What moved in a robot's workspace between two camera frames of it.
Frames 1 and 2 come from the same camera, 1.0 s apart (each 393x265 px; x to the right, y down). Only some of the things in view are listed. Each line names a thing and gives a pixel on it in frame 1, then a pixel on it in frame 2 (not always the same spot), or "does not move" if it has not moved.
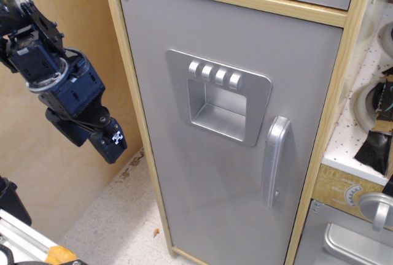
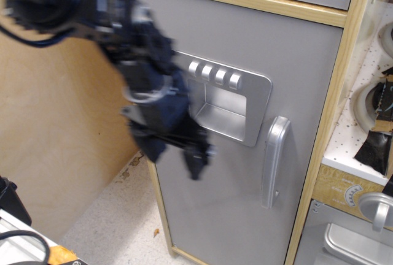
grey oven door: (333, 237) does not move
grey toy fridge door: (234, 97) does not move
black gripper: (72, 88) to (157, 107)
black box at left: (11, 202) does not move
